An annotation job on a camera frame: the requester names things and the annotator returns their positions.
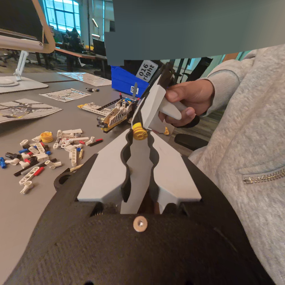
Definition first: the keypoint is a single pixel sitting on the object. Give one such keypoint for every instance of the yellow lego wheel hub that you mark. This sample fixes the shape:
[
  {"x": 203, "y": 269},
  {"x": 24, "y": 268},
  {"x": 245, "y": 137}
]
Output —
[
  {"x": 139, "y": 132},
  {"x": 46, "y": 137}
]

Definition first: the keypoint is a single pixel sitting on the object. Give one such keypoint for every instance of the pile of loose lego pieces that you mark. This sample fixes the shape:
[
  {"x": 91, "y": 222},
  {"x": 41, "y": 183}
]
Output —
[{"x": 37, "y": 147}]

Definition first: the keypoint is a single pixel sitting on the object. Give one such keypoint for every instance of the black lego tyre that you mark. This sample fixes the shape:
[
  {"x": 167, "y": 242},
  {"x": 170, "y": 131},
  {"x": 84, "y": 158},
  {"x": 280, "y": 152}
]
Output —
[{"x": 57, "y": 181}]

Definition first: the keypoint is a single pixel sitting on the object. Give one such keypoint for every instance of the tan lego pin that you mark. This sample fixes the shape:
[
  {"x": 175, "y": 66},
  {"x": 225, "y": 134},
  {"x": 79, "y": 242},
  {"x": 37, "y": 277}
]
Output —
[{"x": 75, "y": 167}]

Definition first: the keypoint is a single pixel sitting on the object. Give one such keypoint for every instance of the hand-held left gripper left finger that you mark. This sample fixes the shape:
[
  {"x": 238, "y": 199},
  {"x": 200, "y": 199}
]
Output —
[{"x": 102, "y": 178}]

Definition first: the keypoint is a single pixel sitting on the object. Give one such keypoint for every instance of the person's right forearm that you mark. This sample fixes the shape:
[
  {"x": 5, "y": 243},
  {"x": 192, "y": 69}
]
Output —
[{"x": 224, "y": 78}]

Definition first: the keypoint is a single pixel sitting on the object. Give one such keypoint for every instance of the printed paper leaflet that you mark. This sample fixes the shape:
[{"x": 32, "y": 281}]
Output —
[{"x": 93, "y": 79}]

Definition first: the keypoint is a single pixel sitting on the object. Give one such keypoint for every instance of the person's right hand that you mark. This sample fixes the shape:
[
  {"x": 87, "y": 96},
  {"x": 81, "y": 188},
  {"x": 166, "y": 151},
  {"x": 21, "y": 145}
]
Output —
[{"x": 196, "y": 95}]

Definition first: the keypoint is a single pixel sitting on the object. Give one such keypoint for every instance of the zebra sticker sheet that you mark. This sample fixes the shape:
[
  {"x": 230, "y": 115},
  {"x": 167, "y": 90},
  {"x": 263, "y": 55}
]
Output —
[{"x": 64, "y": 94}]

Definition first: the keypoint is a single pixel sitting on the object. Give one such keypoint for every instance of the blue plastic bin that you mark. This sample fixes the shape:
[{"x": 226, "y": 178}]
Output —
[{"x": 122, "y": 78}]

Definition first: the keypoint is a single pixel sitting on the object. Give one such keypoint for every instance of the black office chair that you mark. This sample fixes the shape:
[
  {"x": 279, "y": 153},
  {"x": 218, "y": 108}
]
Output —
[{"x": 191, "y": 142}]

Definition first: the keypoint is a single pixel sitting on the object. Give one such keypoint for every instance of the person's grey hoodie torso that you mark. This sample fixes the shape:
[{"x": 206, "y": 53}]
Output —
[{"x": 245, "y": 155}]

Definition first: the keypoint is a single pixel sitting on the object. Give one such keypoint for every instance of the tilted desk monitor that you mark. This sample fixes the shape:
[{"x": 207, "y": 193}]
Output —
[{"x": 17, "y": 17}]

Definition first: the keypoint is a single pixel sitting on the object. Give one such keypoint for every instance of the zebra striped lego aircraft model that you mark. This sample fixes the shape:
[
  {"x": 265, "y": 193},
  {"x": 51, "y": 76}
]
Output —
[{"x": 113, "y": 115}]

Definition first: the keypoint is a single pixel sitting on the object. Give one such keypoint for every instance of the open instruction booklet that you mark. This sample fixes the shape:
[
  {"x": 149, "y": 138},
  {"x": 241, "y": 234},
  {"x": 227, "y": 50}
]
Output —
[{"x": 22, "y": 111}]

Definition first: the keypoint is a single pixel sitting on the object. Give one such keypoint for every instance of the white monitor stand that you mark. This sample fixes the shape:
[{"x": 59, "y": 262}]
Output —
[{"x": 22, "y": 85}]

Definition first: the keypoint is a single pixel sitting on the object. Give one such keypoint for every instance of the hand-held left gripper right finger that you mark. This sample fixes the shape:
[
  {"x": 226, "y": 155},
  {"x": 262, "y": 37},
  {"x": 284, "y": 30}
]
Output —
[{"x": 176, "y": 178}]

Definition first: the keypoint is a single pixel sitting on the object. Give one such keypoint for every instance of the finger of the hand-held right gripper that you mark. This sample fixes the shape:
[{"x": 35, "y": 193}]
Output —
[
  {"x": 153, "y": 100},
  {"x": 137, "y": 115}
]

